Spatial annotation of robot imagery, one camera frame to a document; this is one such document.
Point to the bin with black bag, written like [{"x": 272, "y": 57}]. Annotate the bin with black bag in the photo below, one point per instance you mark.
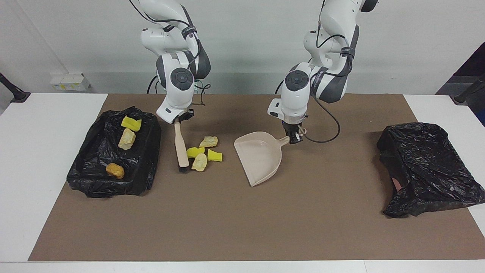
[
  {"x": 428, "y": 167},
  {"x": 144, "y": 159}
]

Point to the beige plastic dustpan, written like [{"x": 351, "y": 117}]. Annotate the beige plastic dustpan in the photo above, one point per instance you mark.
[{"x": 261, "y": 159}]

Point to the brown table mat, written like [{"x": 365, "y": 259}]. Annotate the brown table mat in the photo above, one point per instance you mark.
[{"x": 242, "y": 239}]

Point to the pale bread chunk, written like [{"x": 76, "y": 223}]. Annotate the pale bread chunk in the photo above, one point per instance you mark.
[
  {"x": 199, "y": 163},
  {"x": 127, "y": 139},
  {"x": 208, "y": 141}
]

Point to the black clamp stand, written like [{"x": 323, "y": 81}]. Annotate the black clamp stand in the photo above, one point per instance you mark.
[
  {"x": 464, "y": 98},
  {"x": 19, "y": 96}
]

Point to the beige hand brush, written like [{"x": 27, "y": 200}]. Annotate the beige hand brush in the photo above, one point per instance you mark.
[{"x": 181, "y": 148}]

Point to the dark background equipment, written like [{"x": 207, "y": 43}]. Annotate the dark background equipment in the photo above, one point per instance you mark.
[{"x": 473, "y": 64}]

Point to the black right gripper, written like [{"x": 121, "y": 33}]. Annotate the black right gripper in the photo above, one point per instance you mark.
[{"x": 185, "y": 116}]

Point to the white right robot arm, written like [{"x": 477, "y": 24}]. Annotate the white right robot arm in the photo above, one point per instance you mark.
[{"x": 181, "y": 91}]

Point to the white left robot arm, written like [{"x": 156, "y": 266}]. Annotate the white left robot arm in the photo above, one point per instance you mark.
[{"x": 295, "y": 94}]

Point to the yellow sponge piece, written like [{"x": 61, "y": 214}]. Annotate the yellow sponge piece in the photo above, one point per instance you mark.
[
  {"x": 215, "y": 156},
  {"x": 196, "y": 152},
  {"x": 131, "y": 123}
]

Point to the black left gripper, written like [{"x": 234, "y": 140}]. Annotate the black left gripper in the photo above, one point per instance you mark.
[{"x": 292, "y": 127}]

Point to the white wall socket box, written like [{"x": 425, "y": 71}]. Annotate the white wall socket box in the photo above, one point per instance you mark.
[{"x": 68, "y": 81}]

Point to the brown croquette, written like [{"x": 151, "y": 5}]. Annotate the brown croquette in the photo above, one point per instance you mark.
[{"x": 114, "y": 170}]

